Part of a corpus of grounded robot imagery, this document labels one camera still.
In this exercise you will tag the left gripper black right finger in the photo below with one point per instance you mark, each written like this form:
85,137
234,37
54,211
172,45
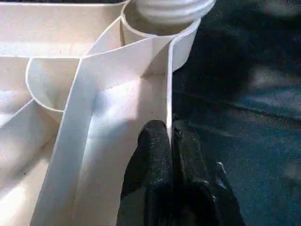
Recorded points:
200,186

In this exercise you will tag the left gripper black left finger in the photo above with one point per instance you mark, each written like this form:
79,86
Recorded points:
150,176

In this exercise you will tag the white plastic table top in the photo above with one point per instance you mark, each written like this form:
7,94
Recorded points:
105,82

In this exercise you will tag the white plastic table leg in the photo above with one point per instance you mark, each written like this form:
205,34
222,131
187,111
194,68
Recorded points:
174,11

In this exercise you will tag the black cloth mat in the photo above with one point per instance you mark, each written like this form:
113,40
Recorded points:
247,117

